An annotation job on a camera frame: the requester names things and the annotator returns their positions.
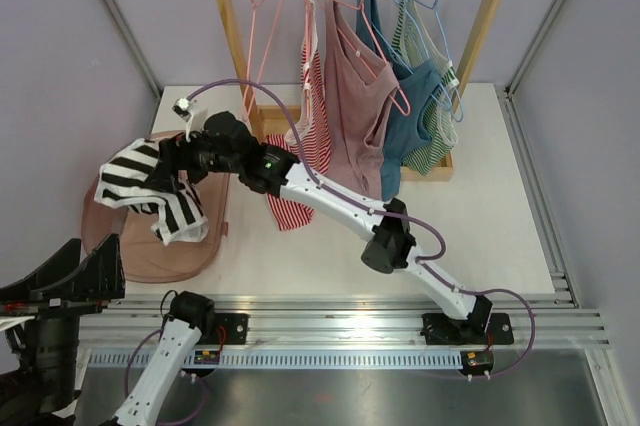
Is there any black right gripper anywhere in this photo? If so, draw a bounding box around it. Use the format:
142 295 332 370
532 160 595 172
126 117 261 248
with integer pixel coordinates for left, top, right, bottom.
146 123 243 196

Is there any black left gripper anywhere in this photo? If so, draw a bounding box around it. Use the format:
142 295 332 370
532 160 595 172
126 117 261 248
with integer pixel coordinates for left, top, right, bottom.
0 232 125 415

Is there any black white striped tank top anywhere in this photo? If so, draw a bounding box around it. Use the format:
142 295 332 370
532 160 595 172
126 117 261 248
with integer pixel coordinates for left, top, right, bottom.
94 138 209 246

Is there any red white striped tank top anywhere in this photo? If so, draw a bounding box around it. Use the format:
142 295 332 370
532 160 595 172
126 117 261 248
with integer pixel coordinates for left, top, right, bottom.
267 0 331 231

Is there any pink wire hanger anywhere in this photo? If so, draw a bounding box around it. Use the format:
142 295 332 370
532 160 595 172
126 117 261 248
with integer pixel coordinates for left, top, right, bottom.
315 0 413 116
302 0 319 116
239 0 289 122

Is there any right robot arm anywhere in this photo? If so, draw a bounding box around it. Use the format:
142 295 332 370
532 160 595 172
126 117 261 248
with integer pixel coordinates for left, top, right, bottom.
149 112 493 344

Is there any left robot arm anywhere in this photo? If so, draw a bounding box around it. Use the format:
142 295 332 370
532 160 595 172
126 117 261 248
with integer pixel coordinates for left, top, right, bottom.
1 234 216 425

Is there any dusty pink tank top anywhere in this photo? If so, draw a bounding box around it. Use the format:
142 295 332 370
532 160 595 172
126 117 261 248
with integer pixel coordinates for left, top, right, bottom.
324 0 398 199

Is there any teal blue tank top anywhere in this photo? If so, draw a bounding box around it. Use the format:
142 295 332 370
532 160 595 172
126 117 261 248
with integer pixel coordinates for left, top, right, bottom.
356 0 441 201

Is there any green white striped tank top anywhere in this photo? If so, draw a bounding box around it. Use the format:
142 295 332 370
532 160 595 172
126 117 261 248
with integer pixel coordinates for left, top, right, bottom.
391 15 458 176

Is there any translucent pink plastic basin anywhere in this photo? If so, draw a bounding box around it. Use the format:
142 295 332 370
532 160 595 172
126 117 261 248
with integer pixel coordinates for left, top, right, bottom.
81 131 229 283

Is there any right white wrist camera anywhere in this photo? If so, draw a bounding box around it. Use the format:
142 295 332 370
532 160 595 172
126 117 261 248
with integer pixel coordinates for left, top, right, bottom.
172 97 207 142

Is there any white slotted cable duct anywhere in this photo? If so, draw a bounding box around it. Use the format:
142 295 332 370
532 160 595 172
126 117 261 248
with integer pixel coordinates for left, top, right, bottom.
87 349 468 371

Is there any aluminium mounting rail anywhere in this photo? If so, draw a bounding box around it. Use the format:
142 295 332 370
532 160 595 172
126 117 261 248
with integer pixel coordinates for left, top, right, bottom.
80 295 610 350

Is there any light blue wire hanger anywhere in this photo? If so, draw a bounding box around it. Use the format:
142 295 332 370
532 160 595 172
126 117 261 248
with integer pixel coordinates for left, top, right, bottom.
397 0 465 123
352 0 459 115

